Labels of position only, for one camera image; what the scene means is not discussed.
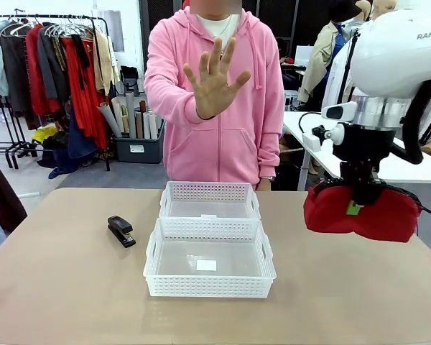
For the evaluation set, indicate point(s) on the tall grey cardboard tube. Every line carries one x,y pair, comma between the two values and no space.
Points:
130,115

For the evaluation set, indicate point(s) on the pink sleeved left forearm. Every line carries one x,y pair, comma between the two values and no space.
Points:
271,151

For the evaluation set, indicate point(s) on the person's left hand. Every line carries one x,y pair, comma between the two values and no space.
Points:
266,184

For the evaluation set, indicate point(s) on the black stapler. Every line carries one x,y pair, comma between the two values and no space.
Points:
120,228

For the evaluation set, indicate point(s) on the white paper roll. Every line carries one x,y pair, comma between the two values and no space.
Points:
147,125

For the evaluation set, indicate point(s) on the red hanging garment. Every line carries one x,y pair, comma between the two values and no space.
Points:
34,72

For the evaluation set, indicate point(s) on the beige shirt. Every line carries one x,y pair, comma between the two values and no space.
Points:
102,61

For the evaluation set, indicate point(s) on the grey storage bin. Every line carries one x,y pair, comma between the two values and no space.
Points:
136,151

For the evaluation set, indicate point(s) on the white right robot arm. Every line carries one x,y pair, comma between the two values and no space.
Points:
388,54

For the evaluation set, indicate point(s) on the grey jacket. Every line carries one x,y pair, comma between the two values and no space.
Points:
50,64

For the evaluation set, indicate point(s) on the long red dress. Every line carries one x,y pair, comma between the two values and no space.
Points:
90,100

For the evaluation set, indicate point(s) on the yellow cloth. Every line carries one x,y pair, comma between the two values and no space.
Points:
45,133

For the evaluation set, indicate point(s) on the beige trench coat mannequin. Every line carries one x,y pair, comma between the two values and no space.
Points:
319,61

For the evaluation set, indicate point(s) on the white background table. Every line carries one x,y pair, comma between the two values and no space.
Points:
294,122

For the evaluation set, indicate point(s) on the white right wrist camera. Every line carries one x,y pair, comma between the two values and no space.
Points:
311,140

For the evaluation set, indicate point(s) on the cream paper roll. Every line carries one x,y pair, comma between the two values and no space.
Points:
120,115

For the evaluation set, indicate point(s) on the white perforated plastic basket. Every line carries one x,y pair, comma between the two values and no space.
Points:
208,192

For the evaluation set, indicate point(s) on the wristwatch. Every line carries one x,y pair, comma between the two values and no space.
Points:
268,177

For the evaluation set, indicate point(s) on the black scarf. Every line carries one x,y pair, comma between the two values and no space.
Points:
80,57

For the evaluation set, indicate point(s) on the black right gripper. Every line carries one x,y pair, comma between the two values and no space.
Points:
362,147

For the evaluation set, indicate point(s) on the blue denim garment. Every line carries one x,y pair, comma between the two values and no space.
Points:
79,140

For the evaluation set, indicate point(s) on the black metal clothes rack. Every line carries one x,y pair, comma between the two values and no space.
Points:
57,16

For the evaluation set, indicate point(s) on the dark grey coat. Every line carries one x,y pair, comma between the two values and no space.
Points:
14,72

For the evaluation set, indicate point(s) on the grey paper roll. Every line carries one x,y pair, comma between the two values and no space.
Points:
109,118

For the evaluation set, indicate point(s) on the red zip pouch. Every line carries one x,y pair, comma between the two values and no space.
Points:
380,223

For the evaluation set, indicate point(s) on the dark brown jacket person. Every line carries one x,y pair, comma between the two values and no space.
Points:
3,194

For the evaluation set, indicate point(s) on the pink sleeved right forearm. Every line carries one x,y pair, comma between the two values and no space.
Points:
183,116

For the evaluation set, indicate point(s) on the person in pink hoodie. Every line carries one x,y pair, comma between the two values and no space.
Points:
237,143

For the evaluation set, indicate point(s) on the white basket with bottom sticker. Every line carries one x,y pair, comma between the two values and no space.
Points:
208,287

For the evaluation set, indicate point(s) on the person's right hand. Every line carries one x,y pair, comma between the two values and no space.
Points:
213,93

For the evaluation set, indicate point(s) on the brown cardboard tube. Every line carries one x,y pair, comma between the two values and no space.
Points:
139,125

